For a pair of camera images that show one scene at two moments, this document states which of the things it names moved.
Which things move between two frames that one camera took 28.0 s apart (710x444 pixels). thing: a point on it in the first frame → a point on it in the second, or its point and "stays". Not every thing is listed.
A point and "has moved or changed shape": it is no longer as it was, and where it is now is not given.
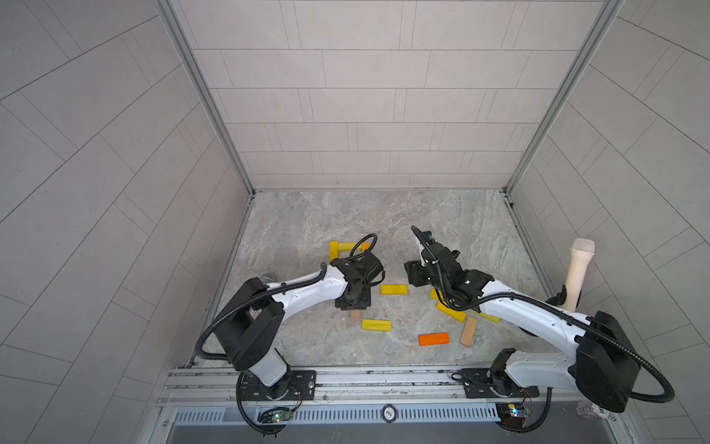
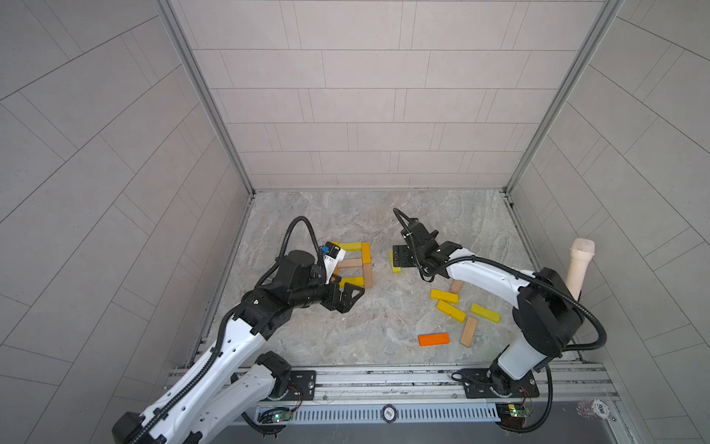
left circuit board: [275, 414] stays
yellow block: [394, 289] has moved or changed shape
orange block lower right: [434, 339] stays
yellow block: [491, 317] stays
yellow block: [377, 325] → [395, 269]
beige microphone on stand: [582, 251] stays
